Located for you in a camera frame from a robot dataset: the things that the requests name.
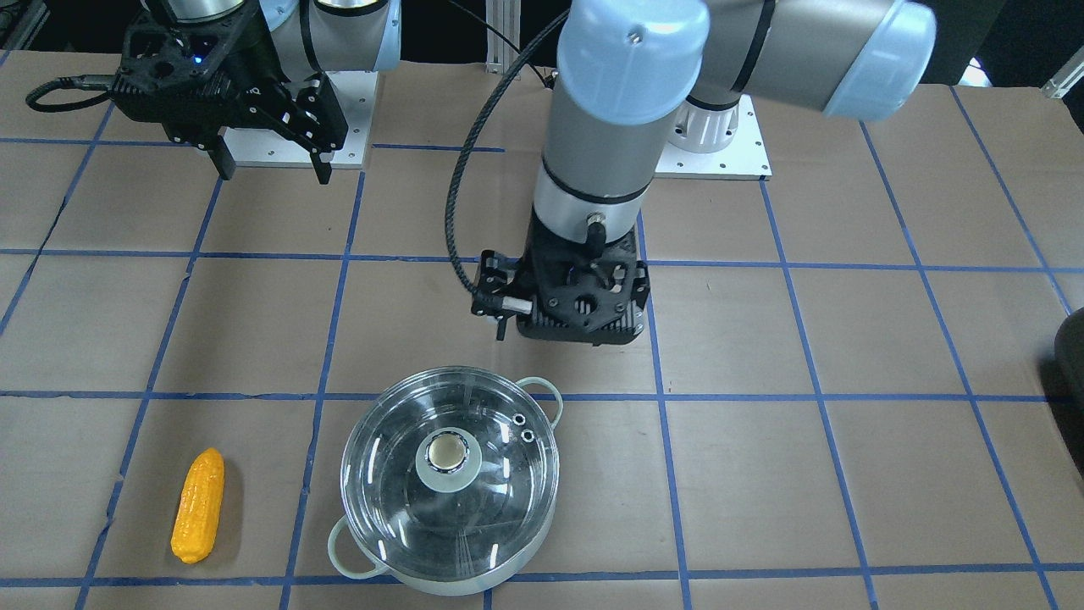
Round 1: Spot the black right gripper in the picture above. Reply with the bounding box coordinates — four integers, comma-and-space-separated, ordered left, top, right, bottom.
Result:
111, 8, 349, 185

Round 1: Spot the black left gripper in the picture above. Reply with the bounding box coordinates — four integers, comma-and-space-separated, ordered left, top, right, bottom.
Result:
495, 223, 650, 345

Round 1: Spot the glass pot lid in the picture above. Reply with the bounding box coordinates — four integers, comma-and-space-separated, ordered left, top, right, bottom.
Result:
340, 366, 560, 574

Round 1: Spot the yellow corn cob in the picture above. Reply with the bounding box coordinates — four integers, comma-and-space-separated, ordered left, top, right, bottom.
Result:
170, 447, 225, 564

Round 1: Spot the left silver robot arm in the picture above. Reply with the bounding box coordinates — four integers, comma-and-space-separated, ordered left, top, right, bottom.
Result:
472, 1, 937, 345

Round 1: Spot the pale green electric pot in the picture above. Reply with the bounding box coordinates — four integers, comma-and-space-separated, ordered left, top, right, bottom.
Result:
327, 366, 565, 594

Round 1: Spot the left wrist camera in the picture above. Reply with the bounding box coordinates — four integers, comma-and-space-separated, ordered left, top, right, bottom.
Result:
472, 248, 535, 320

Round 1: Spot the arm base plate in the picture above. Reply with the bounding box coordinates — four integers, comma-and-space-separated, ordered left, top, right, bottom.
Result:
655, 94, 773, 180
203, 72, 379, 170

